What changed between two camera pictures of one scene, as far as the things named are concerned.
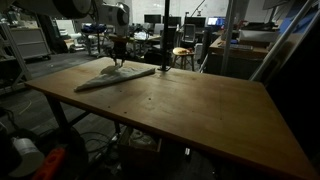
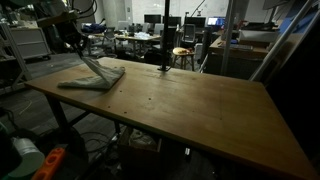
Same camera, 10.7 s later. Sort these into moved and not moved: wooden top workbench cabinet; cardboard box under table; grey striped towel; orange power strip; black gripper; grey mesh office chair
Moved: grey striped towel; black gripper
Not moved: wooden top workbench cabinet; orange power strip; grey mesh office chair; cardboard box under table
